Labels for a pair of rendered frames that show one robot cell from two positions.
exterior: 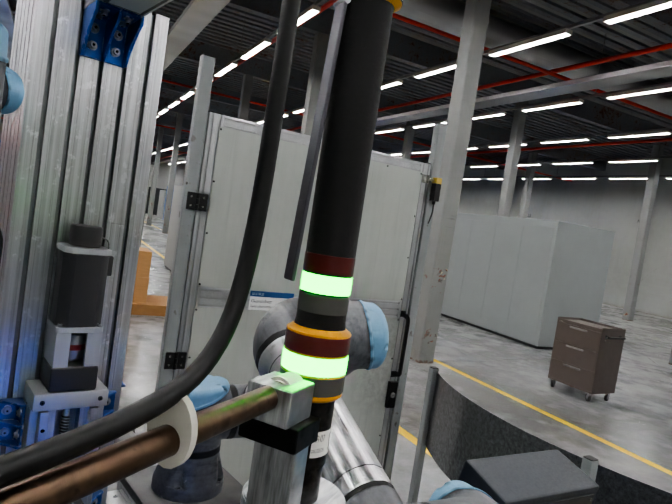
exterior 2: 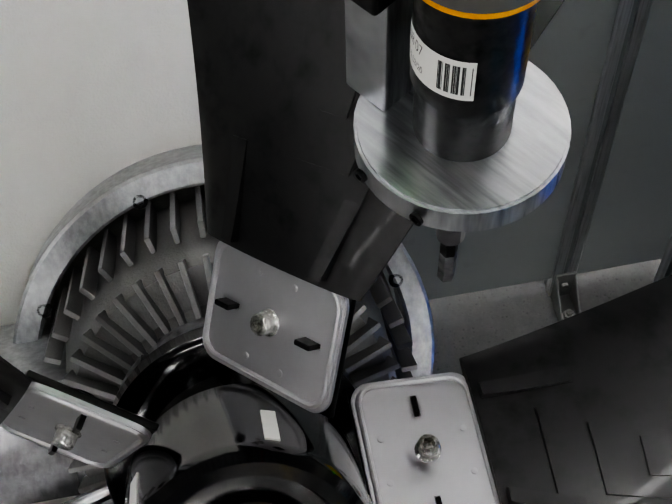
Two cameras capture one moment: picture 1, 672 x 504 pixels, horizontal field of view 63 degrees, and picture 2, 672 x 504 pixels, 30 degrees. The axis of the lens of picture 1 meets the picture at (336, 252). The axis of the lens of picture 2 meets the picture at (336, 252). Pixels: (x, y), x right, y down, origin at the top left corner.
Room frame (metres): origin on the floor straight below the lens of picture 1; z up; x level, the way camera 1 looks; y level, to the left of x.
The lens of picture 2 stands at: (0.41, -0.24, 1.79)
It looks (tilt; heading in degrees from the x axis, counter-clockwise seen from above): 58 degrees down; 111
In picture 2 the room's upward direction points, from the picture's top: 2 degrees counter-clockwise
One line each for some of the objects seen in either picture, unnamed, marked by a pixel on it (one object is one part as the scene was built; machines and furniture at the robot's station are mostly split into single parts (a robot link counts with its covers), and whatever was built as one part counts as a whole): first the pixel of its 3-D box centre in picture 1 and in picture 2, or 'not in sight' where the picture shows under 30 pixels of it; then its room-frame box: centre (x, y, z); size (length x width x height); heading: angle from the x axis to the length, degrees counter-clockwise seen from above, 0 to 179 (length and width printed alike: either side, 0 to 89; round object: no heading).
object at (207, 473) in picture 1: (190, 462); not in sight; (1.16, 0.24, 1.09); 0.15 x 0.15 x 0.10
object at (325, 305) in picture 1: (323, 301); not in sight; (0.36, 0.00, 1.60); 0.03 x 0.03 x 0.01
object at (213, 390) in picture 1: (201, 410); not in sight; (1.16, 0.24, 1.20); 0.13 x 0.12 x 0.14; 118
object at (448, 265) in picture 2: not in sight; (449, 239); (0.36, 0.00, 1.39); 0.01 x 0.01 x 0.05
